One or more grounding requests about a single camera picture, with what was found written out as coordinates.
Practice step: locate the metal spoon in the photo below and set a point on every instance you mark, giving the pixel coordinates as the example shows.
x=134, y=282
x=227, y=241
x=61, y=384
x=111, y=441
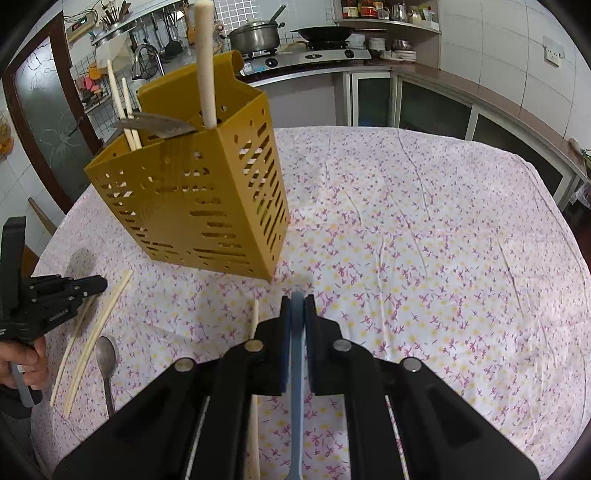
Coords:
x=106, y=357

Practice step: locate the chopstick in holder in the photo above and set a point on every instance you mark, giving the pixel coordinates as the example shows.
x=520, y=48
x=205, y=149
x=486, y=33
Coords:
x=129, y=114
x=118, y=105

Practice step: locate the kitchen counter with cabinets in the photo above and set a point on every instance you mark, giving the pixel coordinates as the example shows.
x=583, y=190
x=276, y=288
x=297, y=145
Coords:
x=419, y=98

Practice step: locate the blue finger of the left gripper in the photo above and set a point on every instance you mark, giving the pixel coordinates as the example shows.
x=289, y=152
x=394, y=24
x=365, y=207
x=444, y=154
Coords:
x=82, y=288

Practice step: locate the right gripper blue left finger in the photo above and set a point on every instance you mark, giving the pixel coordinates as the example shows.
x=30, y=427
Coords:
x=191, y=421

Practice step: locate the long wooden stick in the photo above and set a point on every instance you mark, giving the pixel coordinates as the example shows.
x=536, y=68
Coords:
x=203, y=16

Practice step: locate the pink floral tablecloth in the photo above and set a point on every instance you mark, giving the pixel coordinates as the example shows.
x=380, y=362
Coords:
x=449, y=251

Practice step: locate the corner shelf with condiments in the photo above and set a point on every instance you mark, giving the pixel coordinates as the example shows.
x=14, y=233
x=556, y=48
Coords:
x=420, y=16

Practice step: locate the steel gas stove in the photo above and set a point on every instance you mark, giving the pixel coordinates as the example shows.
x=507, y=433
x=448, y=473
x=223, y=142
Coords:
x=266, y=63

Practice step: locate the chopstick in holder left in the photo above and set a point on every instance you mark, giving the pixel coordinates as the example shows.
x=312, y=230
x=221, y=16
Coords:
x=118, y=105

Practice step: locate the steel cooking pot with lid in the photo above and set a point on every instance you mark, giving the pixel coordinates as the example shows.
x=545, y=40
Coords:
x=258, y=36

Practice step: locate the chopstick in holder right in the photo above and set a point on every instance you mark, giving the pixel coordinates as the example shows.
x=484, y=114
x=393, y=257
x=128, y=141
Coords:
x=129, y=114

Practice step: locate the black wok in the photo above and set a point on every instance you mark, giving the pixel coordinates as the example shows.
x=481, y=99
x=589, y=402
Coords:
x=325, y=37

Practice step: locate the wall timer box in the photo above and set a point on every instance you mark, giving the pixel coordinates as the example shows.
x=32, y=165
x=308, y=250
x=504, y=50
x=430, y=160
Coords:
x=80, y=26

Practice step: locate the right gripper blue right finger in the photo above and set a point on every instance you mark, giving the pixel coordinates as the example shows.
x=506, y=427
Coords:
x=403, y=420

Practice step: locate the dark wooden glass door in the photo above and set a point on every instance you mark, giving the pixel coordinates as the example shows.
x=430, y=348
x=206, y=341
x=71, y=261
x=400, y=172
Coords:
x=53, y=128

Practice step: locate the wall utensil rack shelf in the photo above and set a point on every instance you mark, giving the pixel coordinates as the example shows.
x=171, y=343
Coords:
x=129, y=22

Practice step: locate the white wall power socket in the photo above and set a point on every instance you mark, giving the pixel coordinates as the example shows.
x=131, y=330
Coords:
x=553, y=52

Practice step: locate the yellow perforated utensil holder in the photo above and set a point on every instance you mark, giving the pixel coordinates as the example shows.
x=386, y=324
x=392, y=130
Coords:
x=211, y=199

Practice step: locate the person left hand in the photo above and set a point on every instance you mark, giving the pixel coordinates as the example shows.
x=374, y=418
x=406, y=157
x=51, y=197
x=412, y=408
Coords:
x=32, y=359

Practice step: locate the chrome faucet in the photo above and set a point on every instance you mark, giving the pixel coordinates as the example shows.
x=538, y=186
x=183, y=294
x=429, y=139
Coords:
x=146, y=63

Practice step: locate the stacked white plates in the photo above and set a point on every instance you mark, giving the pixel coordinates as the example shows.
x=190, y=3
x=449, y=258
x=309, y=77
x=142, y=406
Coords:
x=392, y=50

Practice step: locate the metal knife blade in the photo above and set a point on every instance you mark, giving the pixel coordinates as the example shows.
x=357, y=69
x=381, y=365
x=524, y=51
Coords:
x=161, y=126

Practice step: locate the wire grid wall rack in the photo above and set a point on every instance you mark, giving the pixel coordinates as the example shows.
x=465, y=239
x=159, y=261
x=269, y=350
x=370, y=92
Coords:
x=93, y=88

